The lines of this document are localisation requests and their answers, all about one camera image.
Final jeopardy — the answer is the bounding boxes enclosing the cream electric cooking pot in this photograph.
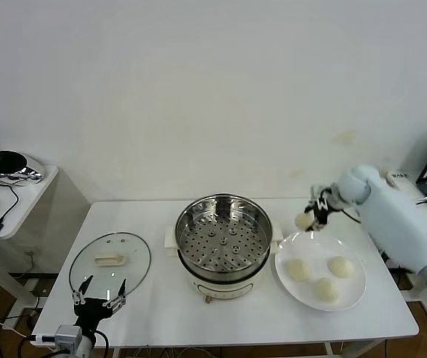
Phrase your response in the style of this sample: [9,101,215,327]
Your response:
[164,223,285,305]

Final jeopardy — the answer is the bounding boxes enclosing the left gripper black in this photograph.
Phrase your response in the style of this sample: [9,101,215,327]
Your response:
[72,274,128,337]

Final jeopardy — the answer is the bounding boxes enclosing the left wrist camera silver box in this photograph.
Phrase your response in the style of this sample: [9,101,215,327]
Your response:
[54,324,84,352]

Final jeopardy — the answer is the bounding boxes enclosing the white round plate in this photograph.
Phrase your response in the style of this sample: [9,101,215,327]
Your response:
[274,230,368,313]

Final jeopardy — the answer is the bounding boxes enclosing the black desk cable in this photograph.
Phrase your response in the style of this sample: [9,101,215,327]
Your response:
[0,178,20,227]

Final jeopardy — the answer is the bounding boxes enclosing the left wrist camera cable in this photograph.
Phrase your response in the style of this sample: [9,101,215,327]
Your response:
[29,333,58,346]

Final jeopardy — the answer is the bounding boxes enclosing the steel perforated steamer basket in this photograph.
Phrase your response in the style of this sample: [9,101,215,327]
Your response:
[174,192,275,283]

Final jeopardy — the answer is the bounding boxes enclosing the glass lid with cream handle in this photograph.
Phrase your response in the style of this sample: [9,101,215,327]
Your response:
[69,231,152,298]

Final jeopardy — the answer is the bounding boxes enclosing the white labelled power strip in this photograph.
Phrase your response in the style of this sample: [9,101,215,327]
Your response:
[385,170,411,190]

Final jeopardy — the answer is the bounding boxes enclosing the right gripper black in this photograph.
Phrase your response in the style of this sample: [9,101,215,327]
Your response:
[306,193,343,232]

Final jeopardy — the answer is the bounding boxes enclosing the white steamed baozi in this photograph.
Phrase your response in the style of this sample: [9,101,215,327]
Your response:
[285,259,312,283]
[312,277,341,303]
[294,210,317,232]
[326,256,355,280]

